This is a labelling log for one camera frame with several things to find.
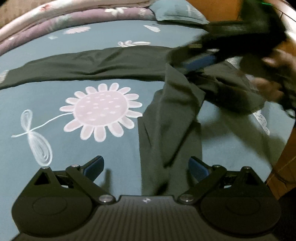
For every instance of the wooden headboard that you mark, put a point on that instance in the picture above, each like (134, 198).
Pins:
(222, 11)

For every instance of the dark green long-sleeved top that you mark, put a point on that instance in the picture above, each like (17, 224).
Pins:
(166, 127)

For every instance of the pink floral quilt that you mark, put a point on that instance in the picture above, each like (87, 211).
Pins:
(46, 9)

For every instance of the purple floral quilt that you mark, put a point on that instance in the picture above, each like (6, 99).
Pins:
(69, 20)

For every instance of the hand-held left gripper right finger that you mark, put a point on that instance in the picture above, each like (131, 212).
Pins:
(198, 170)

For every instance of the person's right hand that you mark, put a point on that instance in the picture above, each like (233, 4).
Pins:
(272, 90)

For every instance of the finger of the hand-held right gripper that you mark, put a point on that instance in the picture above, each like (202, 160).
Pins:
(198, 62)

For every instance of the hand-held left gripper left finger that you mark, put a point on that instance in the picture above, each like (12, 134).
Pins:
(94, 168)

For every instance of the blue floral pillow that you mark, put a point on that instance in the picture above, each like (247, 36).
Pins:
(175, 11)

